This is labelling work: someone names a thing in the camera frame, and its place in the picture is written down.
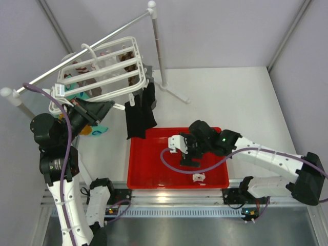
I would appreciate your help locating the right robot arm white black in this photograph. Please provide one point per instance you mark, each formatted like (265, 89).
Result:
(301, 177)

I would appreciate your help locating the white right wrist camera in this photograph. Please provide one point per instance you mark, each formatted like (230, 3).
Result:
(177, 142)

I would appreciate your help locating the grey sock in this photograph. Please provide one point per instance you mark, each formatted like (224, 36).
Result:
(150, 73)

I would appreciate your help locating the aluminium rail base frame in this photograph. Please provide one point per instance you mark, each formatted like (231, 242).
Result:
(167, 203)

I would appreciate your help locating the brown argyle sock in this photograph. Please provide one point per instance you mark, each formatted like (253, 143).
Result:
(126, 56)

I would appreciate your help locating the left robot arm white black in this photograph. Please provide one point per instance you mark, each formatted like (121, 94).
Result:
(59, 165)

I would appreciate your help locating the white plastic sock hanger frame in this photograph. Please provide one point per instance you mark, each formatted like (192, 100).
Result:
(84, 76)

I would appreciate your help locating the metal and white drying rack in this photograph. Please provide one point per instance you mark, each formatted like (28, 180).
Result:
(16, 152)

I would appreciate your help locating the mustard yellow sock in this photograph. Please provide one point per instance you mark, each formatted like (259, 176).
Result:
(85, 131)

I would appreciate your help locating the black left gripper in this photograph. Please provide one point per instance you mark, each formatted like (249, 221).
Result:
(93, 111)

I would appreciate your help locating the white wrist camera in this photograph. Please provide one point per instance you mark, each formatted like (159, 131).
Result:
(177, 142)
(59, 90)

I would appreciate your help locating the white clothes peg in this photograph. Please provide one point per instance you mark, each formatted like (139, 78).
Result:
(131, 99)

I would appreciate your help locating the white sock with red trim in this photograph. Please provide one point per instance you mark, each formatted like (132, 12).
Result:
(108, 62)

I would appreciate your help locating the black sock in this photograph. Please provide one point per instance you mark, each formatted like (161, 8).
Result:
(148, 100)
(134, 119)

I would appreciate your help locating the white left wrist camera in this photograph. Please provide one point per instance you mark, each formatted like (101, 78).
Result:
(59, 90)

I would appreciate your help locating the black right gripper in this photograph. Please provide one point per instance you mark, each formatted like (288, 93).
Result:
(187, 159)

